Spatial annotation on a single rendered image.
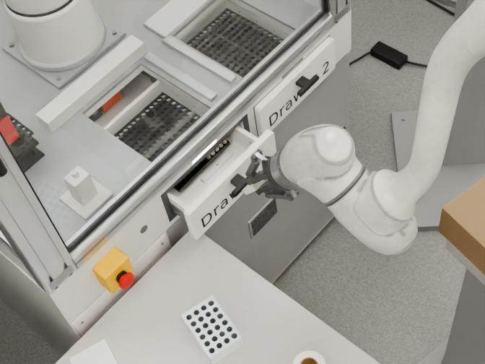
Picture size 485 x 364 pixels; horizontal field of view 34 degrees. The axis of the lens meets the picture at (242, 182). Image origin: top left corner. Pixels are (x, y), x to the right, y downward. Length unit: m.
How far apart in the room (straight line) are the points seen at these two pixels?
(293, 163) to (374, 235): 0.20
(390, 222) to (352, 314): 1.21
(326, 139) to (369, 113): 1.69
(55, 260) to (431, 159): 0.76
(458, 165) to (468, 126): 0.22
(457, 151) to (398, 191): 1.42
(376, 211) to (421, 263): 1.30
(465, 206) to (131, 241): 0.74
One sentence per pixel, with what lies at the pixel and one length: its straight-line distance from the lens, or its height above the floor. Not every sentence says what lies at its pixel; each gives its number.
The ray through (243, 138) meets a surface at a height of 0.87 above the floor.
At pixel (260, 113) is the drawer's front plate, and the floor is 0.92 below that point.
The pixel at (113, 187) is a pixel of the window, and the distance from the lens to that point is 1.68.
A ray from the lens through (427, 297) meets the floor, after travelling 2.68.
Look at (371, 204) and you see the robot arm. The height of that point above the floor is 1.18.
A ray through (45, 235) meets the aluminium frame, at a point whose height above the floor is 1.10.
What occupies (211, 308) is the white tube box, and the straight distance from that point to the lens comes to 1.79.
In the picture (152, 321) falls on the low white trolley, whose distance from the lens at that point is 1.84.
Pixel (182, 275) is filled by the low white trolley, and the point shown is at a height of 0.76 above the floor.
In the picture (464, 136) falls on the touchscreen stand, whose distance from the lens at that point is 2.78.
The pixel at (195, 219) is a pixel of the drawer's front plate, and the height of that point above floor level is 0.89.
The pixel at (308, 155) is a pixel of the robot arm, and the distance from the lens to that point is 1.41.
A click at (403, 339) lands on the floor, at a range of 2.61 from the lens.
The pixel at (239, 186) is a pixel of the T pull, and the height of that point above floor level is 0.91.
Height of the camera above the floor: 2.39
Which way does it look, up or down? 55 degrees down
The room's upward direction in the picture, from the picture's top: 11 degrees counter-clockwise
